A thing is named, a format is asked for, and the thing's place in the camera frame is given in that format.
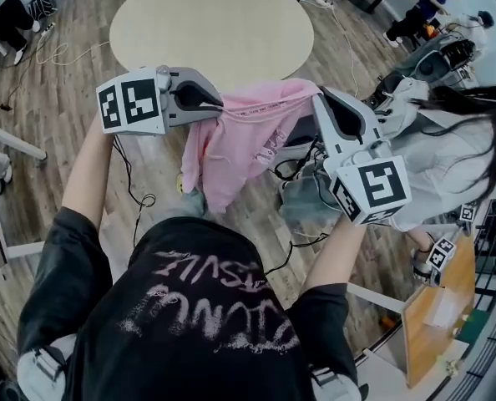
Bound pink cartoon print sweatshirt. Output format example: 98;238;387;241
180;78;322;215

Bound black patterned bag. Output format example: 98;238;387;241
28;0;59;20

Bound looped white cable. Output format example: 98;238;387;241
34;39;111;67

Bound person's grey jeans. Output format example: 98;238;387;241
176;188;210;221

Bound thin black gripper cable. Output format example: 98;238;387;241
264;231;331;277
112;134;157;241

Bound person's left forearm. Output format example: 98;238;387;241
60;110;115;241

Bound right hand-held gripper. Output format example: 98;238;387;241
312;86;412;226

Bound wooden desk with white legs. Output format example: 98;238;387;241
347;231;478;388

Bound white power cable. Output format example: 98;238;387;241
331;4;360;99

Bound person's black printed t-shirt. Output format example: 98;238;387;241
17;206;360;401

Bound person's right forearm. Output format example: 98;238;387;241
301;217;366;296

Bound white-legged desk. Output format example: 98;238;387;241
0;114;48;283

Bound black metal railing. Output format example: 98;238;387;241
448;198;496;401

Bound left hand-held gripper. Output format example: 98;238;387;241
96;67;224;135

